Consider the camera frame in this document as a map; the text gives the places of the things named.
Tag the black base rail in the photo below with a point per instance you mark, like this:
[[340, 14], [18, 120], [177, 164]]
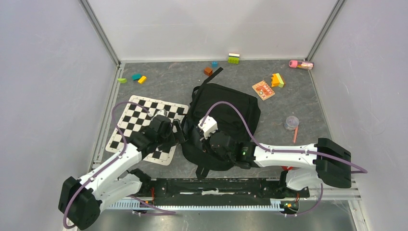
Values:
[[216, 192]]

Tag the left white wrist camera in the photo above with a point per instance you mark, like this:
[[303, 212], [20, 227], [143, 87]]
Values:
[[161, 112]]

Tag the black white chessboard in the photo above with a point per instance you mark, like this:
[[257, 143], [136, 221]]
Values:
[[134, 118]]

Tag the yellow orange block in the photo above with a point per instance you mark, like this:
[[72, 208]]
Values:
[[142, 80]]

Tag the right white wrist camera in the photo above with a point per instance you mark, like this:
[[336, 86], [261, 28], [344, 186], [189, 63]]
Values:
[[208, 126]]

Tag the pink capped marker tube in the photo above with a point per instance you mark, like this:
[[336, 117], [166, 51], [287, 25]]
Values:
[[301, 64]]

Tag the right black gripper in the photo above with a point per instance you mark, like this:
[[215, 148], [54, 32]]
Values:
[[206, 142]]

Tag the red window toy brick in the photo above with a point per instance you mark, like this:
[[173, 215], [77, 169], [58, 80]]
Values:
[[285, 168]]

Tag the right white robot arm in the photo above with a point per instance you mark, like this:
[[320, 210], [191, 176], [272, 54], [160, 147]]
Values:
[[312, 164]]

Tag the black student backpack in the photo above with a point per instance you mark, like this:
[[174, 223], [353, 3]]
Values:
[[236, 113]]

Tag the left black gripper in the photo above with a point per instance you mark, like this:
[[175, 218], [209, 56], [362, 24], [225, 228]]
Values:
[[179, 135]]

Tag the green half round block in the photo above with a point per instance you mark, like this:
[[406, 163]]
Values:
[[122, 80]]

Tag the green white block stack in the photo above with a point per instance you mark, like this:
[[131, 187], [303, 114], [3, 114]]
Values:
[[233, 58]]

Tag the clear round glitter jar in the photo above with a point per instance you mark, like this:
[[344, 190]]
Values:
[[291, 123]]

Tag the brown orange cube block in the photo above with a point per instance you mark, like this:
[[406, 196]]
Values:
[[208, 71]]

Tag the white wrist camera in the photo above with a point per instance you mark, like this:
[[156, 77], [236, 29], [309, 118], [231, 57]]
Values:
[[161, 112], [208, 126]]

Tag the orange green block stack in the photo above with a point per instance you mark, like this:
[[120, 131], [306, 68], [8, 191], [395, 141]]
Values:
[[277, 80]]

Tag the small orange spiral notebook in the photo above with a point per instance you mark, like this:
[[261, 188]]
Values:
[[263, 90]]

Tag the teal block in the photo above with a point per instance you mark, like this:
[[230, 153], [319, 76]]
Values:
[[136, 76]]

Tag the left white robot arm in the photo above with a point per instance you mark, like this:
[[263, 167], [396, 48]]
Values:
[[83, 199]]

